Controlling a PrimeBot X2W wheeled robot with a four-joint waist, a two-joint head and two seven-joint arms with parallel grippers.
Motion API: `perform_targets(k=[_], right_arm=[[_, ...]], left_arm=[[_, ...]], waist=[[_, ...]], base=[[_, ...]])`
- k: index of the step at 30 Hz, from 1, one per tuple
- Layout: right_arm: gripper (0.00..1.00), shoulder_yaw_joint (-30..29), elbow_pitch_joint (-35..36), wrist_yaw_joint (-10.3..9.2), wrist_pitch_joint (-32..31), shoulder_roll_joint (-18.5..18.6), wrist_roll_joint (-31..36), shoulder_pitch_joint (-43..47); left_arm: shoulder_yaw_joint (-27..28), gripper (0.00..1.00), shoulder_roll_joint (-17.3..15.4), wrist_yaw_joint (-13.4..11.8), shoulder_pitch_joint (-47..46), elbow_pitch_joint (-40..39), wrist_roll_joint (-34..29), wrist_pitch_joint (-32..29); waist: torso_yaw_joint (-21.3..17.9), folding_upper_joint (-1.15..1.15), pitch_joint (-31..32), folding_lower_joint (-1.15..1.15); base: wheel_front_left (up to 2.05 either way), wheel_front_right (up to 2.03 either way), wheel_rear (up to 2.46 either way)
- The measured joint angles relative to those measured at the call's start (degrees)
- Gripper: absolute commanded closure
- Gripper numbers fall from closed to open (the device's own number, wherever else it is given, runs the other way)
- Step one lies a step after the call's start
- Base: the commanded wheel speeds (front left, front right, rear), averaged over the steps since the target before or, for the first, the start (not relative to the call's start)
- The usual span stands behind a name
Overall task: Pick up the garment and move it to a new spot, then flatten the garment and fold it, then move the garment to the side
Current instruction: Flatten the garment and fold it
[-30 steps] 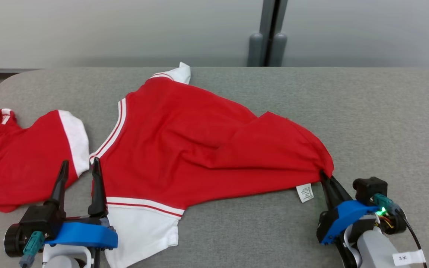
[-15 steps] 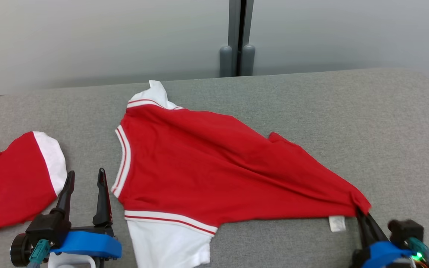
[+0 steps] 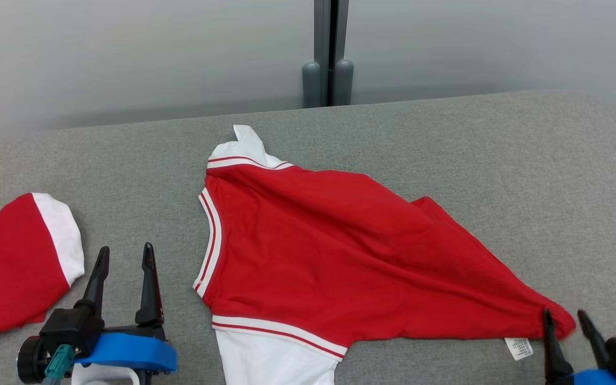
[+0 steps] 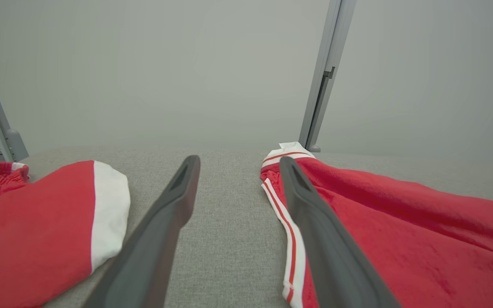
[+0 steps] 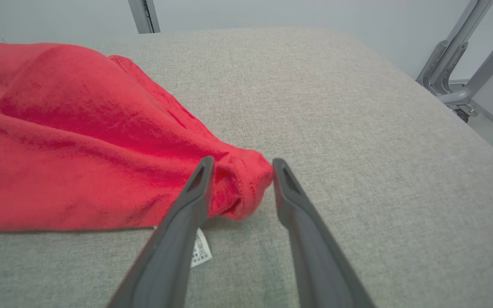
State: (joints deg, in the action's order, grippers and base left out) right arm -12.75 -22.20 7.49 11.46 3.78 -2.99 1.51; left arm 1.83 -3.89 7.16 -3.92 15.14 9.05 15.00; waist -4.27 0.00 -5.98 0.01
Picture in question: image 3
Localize blue banded right gripper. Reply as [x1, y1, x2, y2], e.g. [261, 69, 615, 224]
[542, 309, 616, 385]

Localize blue banded left gripper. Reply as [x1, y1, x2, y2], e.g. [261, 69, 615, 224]
[75, 242, 178, 385]

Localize red shorts with white stripe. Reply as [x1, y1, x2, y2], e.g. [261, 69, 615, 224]
[0, 192, 85, 351]

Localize red shirt with white sleeves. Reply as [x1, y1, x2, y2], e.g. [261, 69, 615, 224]
[193, 125, 576, 385]

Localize teal left camera cable plug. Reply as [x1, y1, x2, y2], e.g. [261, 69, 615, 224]
[43, 345, 76, 385]

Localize grey rounded post foot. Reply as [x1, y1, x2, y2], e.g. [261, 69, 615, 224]
[333, 59, 355, 106]
[302, 61, 322, 109]

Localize grey vertical partition post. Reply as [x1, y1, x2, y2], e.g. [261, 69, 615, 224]
[314, 0, 350, 106]

